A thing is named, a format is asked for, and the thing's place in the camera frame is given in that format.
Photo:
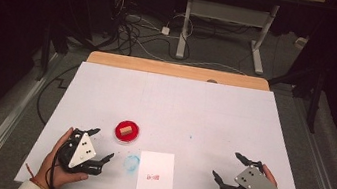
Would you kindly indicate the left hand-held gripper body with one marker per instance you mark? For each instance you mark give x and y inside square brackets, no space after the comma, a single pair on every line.
[82,150]

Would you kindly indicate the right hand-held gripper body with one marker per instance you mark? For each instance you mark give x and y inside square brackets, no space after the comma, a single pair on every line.
[254,183]

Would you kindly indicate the red ink pad dish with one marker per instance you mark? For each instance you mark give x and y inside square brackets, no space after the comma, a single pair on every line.
[121,136]

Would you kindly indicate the wooden stamp block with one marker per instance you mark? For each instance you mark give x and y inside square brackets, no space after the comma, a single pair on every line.
[125,130]

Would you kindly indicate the person's left hand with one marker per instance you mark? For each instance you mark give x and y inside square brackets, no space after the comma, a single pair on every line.
[50,171]

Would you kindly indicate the white paper sheet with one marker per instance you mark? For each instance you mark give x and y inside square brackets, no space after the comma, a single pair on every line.
[157,167]

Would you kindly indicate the large white table cover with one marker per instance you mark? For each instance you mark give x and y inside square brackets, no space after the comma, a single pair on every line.
[187,111]

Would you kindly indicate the black metal stand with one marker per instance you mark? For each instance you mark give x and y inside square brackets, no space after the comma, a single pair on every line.
[44,55]
[315,103]

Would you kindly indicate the white power adapter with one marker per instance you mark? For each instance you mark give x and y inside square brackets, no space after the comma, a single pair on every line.
[165,30]

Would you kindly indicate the small white floor box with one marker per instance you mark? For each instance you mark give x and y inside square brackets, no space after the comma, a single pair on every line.
[301,43]

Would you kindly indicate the black computer tower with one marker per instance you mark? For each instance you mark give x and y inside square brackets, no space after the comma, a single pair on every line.
[117,2]

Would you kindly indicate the white-legged desk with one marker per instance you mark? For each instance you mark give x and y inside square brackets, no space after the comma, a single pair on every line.
[229,13]

